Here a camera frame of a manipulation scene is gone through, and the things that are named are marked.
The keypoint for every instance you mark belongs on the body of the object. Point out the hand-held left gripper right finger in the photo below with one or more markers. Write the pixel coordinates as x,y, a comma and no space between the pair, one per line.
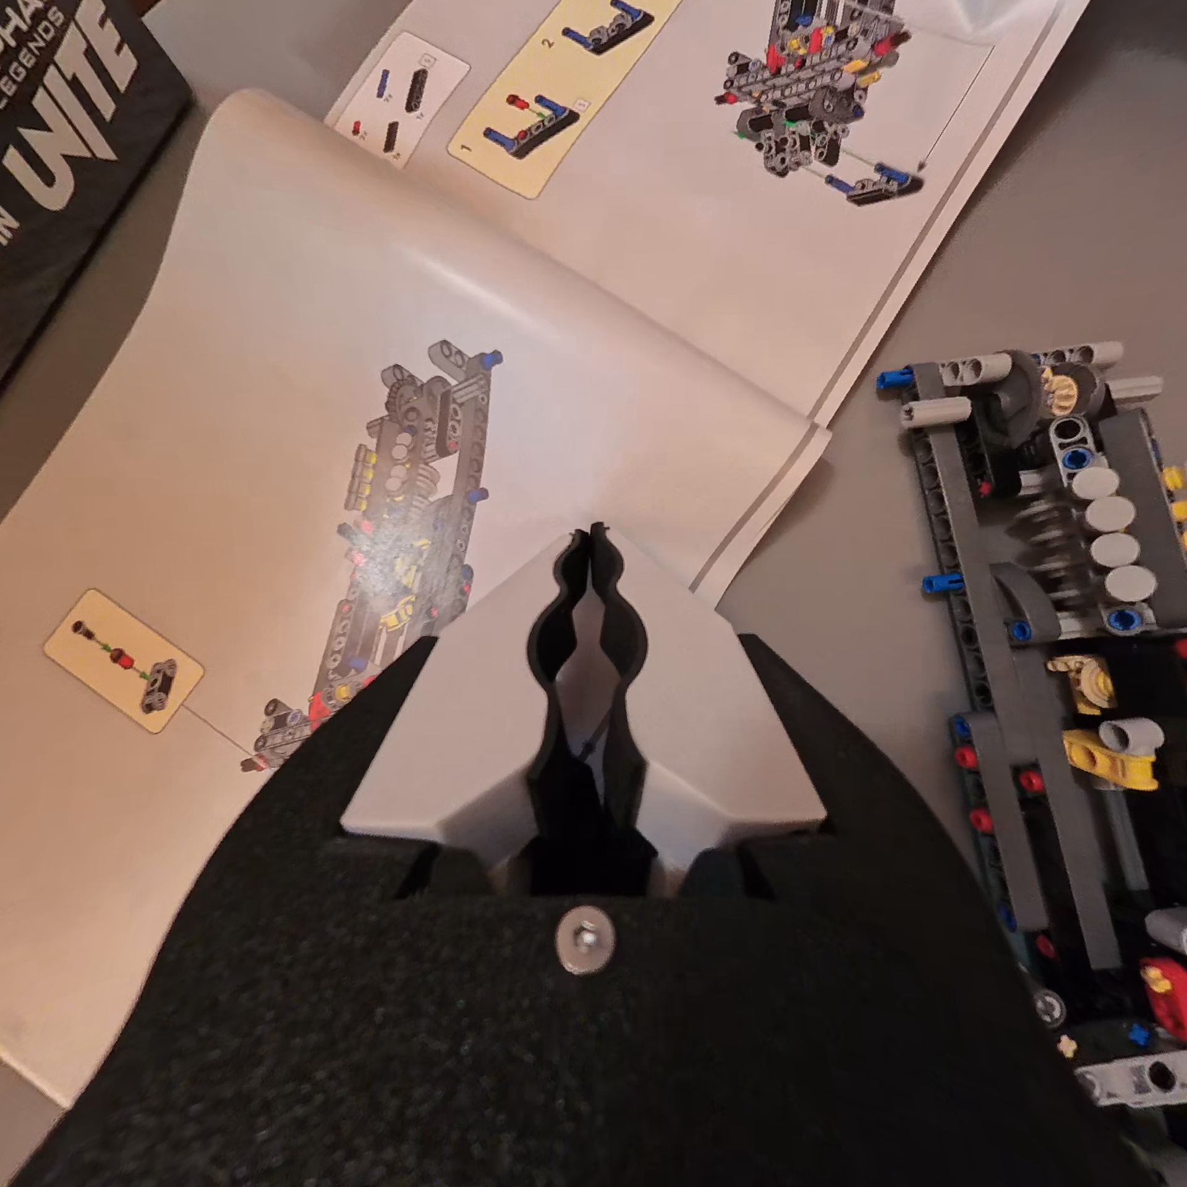
723,742

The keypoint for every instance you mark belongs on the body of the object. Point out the dark lego set box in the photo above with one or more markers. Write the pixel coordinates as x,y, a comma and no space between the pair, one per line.
55,186

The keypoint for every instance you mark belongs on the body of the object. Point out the grey lego car chassis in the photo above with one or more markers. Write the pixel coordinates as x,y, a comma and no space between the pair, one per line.
1020,649

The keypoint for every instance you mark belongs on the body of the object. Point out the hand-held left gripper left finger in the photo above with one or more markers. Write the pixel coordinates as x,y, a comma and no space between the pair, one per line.
445,742

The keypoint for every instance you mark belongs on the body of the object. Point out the lego instruction booklet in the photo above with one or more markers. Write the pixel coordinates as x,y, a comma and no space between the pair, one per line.
370,279

